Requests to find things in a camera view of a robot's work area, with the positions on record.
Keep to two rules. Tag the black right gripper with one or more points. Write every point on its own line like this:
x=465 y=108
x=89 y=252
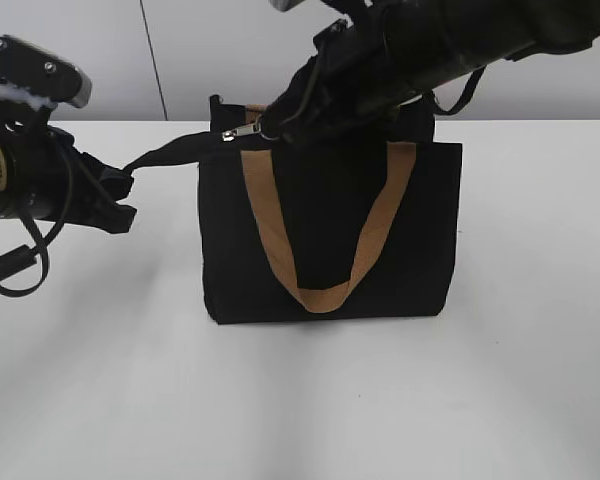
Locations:
x=360 y=73

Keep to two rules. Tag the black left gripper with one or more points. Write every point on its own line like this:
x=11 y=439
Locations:
x=97 y=188

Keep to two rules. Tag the silver zipper pull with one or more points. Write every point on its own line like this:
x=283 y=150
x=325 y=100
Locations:
x=253 y=129

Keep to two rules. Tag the black canvas bag tan handles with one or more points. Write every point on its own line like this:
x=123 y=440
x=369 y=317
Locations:
x=361 y=226

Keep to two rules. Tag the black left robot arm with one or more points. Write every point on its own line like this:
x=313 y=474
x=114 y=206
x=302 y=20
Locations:
x=44 y=173

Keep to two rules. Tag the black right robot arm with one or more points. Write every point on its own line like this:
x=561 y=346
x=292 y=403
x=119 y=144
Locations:
x=467 y=36

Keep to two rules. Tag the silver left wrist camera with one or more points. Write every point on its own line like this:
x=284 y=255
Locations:
x=38 y=78

